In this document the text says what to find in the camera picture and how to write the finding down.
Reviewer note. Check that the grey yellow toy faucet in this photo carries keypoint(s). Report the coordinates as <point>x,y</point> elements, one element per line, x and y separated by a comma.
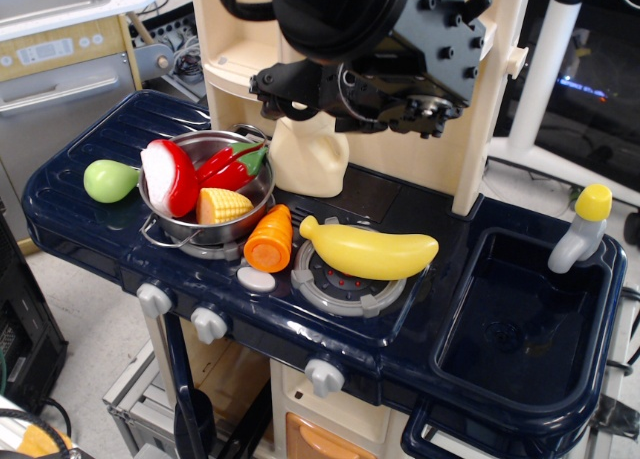
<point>582,239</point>

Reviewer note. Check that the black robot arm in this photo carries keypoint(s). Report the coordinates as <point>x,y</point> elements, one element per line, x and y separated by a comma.
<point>373,65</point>

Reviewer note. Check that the navy hanging toy ladle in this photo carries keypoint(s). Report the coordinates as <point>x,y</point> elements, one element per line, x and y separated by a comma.
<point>194,426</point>

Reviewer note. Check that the grey middle stove knob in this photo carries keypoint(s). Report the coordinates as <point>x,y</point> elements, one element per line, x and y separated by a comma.
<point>209,325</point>

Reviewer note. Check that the steel toy pot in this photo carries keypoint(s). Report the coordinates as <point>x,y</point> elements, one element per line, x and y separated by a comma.
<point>175,232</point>

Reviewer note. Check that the aluminium frame cart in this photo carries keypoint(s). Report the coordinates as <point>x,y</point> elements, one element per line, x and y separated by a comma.
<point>138,403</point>

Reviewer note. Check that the green toy pear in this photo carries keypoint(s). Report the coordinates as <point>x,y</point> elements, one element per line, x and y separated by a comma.
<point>108,181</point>

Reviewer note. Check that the cream toy kitchen hutch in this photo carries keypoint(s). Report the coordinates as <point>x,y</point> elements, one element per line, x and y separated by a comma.
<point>234,50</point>

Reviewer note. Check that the grey round stove button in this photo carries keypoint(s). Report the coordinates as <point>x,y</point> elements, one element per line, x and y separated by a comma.
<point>255,280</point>

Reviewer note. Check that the yellow toy banana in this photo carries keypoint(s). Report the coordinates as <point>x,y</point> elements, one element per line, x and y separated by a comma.
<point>369,254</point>

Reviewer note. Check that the grey right stove burner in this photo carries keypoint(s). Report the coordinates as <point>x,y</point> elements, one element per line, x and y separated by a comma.
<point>337,293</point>

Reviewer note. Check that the cream toy detergent bottle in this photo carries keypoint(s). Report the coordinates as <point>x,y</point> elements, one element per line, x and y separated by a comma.
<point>309,157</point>

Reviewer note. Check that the red toy chili pepper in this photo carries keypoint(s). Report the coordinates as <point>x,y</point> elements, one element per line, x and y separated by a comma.
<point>232,167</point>

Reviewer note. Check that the yellow toy corn piece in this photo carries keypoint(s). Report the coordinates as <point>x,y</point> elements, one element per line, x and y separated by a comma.
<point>216,206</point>

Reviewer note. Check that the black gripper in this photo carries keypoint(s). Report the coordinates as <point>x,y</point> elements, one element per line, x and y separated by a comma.
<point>302,89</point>

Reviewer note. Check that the grey right stove knob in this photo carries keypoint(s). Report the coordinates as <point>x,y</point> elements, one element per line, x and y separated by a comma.
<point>324,377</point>

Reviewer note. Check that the grey left stove knob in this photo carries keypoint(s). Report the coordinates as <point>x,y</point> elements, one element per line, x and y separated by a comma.
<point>153,300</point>

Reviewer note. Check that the black computer case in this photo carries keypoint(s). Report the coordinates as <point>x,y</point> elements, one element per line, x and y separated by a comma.
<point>33,349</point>

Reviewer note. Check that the navy toy kitchen counter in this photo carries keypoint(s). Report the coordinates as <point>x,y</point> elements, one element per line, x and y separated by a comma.
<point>386,360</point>

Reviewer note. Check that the cream toy oven front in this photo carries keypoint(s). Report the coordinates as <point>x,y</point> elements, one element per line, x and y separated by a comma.
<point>338,426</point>

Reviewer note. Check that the grey toy dishwasher unit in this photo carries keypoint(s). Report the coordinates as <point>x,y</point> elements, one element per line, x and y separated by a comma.
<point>63,63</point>

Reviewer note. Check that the red white toy apple half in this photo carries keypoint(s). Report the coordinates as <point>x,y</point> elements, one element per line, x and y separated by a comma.
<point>170,178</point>

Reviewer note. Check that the orange toy carrot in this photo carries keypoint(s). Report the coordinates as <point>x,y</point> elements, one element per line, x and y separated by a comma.
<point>268,248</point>

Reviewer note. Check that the navy toy sink basin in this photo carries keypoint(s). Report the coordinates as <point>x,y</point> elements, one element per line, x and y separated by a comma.
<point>522,336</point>

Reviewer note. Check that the grey stove knob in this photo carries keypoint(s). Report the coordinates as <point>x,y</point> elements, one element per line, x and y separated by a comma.
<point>324,377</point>
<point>209,325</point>
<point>153,300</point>

